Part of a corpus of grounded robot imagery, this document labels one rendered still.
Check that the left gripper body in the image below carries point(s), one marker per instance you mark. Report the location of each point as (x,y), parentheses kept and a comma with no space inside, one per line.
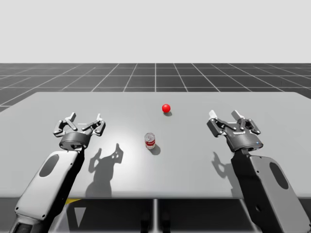
(74,139)

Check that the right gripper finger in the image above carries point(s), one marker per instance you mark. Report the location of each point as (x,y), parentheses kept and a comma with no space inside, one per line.
(218,126)
(249,125)

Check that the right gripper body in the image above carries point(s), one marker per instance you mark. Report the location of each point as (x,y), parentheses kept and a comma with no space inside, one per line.
(244,140)

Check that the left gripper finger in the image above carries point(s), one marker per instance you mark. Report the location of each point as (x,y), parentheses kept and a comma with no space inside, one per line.
(63,124)
(96,126)

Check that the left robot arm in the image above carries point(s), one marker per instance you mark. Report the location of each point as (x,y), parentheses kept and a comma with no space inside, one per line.
(42,184)

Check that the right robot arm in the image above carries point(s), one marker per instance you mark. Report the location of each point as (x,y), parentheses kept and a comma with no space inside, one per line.
(272,187)

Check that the small round ball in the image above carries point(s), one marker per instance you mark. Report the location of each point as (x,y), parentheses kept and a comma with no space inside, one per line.
(166,108)

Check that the red and white can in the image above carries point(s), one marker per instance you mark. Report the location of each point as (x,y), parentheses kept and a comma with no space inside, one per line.
(150,141)

